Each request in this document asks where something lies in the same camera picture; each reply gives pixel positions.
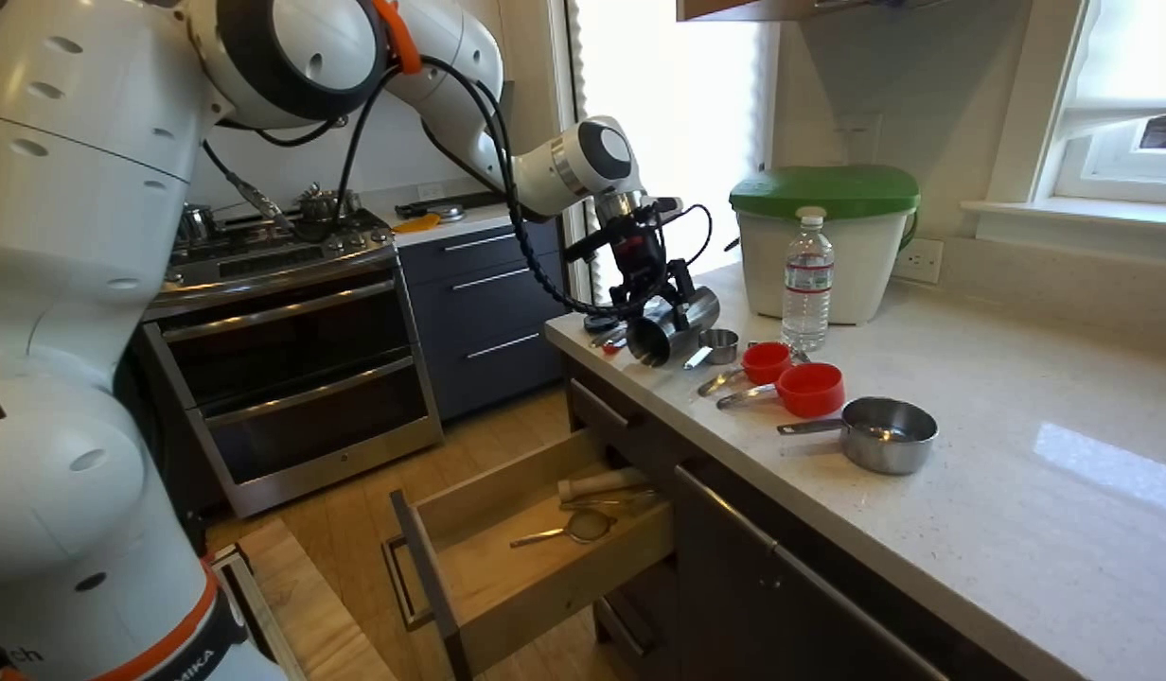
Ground metal strainer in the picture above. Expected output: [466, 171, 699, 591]
[517, 510, 612, 548]

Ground white bin green lid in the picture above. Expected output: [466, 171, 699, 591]
[731, 166, 922, 327]

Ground small red measuring cup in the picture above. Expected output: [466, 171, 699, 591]
[696, 341, 790, 399]

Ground clear plastic water bottle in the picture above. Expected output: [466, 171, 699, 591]
[783, 203, 835, 357]

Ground black round lid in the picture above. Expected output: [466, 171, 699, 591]
[582, 314, 617, 337]

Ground dark kitchen cabinet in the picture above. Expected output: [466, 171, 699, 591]
[563, 352, 1023, 681]

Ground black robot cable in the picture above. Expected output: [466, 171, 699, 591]
[202, 52, 718, 319]

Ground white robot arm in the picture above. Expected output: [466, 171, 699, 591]
[0, 0, 715, 681]

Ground small steel measuring cup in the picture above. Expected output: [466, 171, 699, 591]
[684, 328, 737, 372]

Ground large red measuring cup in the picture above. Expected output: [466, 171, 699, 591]
[718, 365, 846, 419]

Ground stainless steel oven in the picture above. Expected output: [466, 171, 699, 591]
[116, 208, 442, 517]

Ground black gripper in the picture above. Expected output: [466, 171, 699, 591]
[563, 196, 718, 357]

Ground open wooden drawer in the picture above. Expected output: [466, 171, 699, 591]
[383, 430, 676, 681]

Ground large steel measuring cup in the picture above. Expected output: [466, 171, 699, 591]
[782, 399, 938, 477]

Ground wooden rolling pin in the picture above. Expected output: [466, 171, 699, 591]
[556, 468, 653, 505]

